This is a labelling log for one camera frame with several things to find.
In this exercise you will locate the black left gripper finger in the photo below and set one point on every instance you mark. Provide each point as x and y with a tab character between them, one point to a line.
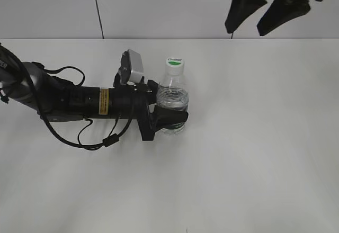
170	120

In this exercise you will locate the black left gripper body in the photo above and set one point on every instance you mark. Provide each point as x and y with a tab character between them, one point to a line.
131	102

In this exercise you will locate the white green bottle cap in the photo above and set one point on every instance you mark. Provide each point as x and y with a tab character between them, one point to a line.
174	66

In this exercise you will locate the clear Cestbon water bottle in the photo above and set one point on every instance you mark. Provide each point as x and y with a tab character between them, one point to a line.
172	93

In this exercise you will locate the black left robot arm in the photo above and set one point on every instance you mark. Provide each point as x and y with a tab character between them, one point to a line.
60	100

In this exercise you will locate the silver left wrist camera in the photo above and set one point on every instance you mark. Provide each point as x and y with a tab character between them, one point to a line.
131	67

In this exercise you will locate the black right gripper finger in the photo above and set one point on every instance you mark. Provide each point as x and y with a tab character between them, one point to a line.
239	11
281	12

